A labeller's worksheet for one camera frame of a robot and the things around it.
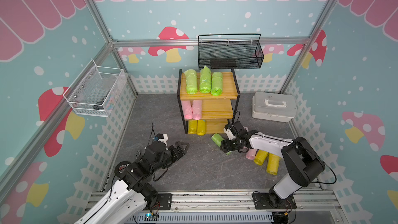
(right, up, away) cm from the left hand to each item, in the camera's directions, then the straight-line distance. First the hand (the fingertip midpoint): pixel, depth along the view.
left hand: (185, 152), depth 73 cm
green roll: (+17, +3, +19) cm, 26 cm away
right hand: (+22, -2, +18) cm, 29 cm away
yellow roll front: (+7, +9, +23) cm, 26 cm away
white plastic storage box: (+53, +22, +24) cm, 62 cm away
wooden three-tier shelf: (+11, +25, +17) cm, 32 cm away
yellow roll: (+2, +10, +22) cm, 24 cm away
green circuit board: (-17, -31, -1) cm, 35 cm away
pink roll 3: (+35, -4, +12) cm, 37 cm away
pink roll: (+5, +20, +10) cm, 23 cm away
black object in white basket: (-39, +21, -5) cm, 44 cm away
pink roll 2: (0, +20, +10) cm, 22 cm away
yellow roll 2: (+40, -6, +11) cm, 42 cm away
